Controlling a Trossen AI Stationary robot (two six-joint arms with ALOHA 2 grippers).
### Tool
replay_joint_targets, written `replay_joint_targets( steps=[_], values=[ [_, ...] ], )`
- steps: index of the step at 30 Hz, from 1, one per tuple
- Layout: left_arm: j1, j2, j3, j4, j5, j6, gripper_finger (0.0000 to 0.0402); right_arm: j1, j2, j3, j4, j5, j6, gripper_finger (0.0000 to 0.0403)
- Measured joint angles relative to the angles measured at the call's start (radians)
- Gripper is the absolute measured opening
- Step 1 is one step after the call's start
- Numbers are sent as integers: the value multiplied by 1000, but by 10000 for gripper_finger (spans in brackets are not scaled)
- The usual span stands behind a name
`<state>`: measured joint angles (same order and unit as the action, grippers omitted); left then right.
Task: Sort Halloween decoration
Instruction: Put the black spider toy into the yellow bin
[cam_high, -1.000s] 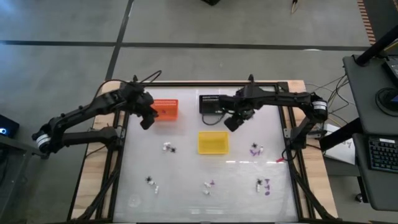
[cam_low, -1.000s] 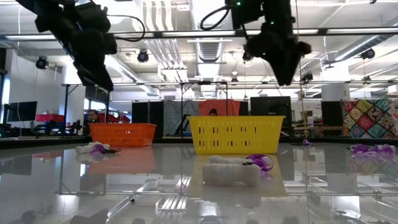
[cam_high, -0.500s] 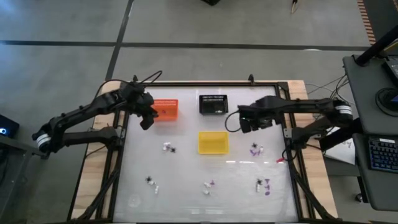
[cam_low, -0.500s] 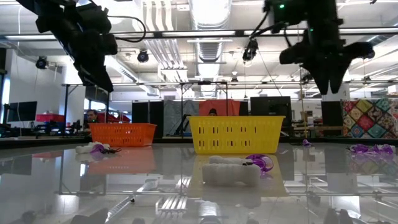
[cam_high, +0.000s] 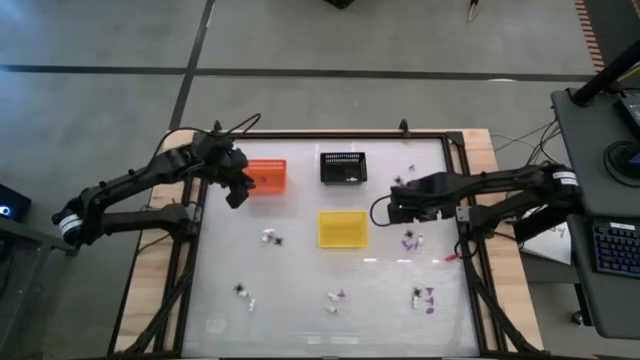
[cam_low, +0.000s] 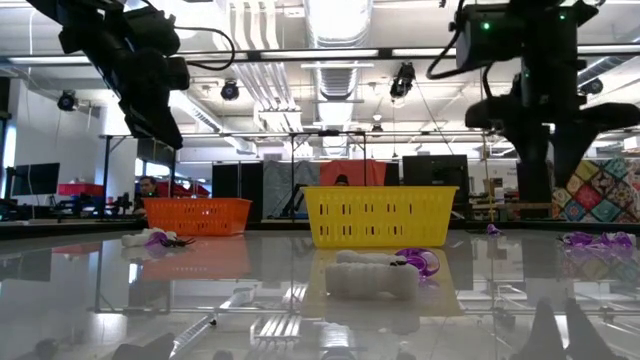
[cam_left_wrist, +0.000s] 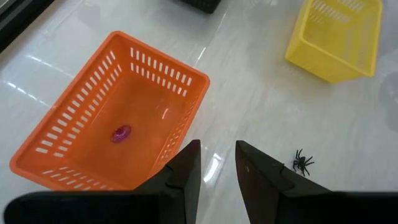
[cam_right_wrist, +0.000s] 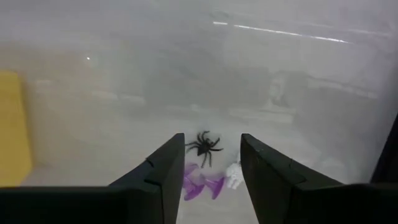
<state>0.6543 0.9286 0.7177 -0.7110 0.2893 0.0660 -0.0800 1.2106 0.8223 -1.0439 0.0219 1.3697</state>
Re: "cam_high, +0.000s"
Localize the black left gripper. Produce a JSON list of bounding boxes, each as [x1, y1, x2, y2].
[[195, 130, 255, 210]]

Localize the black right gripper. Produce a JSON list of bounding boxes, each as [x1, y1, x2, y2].
[[387, 173, 454, 225]]

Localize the orange plastic basket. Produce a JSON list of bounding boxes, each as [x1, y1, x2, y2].
[[244, 158, 289, 196]]

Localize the yellow plastic basket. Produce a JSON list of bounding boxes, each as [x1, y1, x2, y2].
[[317, 210, 370, 250]]

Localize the black plastic basket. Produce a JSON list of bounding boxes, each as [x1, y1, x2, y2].
[[319, 151, 369, 186]]

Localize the white paper sheet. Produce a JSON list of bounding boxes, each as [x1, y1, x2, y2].
[[522, 207, 574, 266]]

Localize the grey metal table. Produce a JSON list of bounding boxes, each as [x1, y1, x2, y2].
[[0, 217, 82, 360]]

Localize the grey side desk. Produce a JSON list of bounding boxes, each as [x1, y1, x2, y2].
[[549, 87, 640, 341]]

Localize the black backlit keyboard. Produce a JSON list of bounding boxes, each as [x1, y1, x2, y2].
[[591, 221, 640, 279]]

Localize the black computer box with light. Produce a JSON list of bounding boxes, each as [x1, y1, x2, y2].
[[0, 183, 33, 224]]

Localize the black round headphones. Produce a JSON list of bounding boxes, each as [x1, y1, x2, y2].
[[602, 139, 640, 190]]

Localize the black pole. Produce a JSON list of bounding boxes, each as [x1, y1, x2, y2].
[[569, 38, 640, 107]]

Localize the black laptop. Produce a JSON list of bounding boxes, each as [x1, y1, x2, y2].
[[613, 88, 640, 142]]

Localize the dark mat with striped edge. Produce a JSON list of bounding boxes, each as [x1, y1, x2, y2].
[[573, 0, 640, 75]]

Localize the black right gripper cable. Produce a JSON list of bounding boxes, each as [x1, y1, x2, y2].
[[369, 194, 396, 228]]

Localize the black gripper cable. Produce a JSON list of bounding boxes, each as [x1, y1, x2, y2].
[[219, 113, 263, 139], [369, 194, 396, 228]]

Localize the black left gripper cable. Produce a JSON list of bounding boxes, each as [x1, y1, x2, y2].
[[219, 113, 263, 139]]

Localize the black floor cable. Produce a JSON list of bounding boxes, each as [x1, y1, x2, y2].
[[492, 118, 574, 174]]

